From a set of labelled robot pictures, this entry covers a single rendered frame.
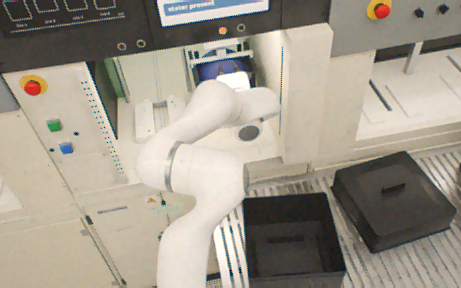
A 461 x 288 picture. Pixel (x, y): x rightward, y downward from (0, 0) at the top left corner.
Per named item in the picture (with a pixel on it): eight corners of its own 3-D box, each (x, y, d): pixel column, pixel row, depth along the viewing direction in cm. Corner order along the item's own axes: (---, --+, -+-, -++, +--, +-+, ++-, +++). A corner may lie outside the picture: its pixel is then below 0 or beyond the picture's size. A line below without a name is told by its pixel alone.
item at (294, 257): (243, 226, 147) (241, 197, 135) (321, 220, 147) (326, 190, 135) (249, 305, 128) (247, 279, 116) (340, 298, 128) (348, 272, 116)
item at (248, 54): (200, 126, 163) (189, 60, 140) (193, 94, 177) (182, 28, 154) (260, 116, 165) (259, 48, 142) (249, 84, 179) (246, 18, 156)
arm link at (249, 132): (249, 87, 124) (221, 101, 126) (259, 117, 115) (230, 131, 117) (259, 105, 130) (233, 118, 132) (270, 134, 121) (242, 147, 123)
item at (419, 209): (371, 255, 137) (379, 234, 128) (329, 186, 157) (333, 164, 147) (451, 228, 142) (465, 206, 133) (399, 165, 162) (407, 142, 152)
